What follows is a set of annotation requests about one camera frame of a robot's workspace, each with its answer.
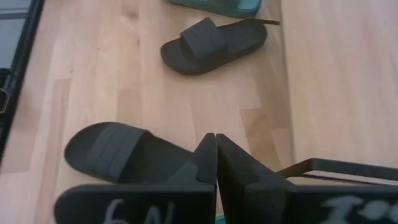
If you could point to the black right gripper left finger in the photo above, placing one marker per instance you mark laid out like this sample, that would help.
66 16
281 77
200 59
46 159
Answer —
140 202

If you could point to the black table edge rail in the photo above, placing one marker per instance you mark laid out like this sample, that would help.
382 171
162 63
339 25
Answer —
23 59

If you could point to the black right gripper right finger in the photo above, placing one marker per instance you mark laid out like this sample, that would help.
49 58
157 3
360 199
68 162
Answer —
264 202

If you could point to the green rubber slide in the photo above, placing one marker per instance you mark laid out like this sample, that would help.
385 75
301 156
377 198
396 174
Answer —
217 6

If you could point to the black rubber slide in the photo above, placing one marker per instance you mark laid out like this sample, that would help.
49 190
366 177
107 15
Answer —
202 43
109 149

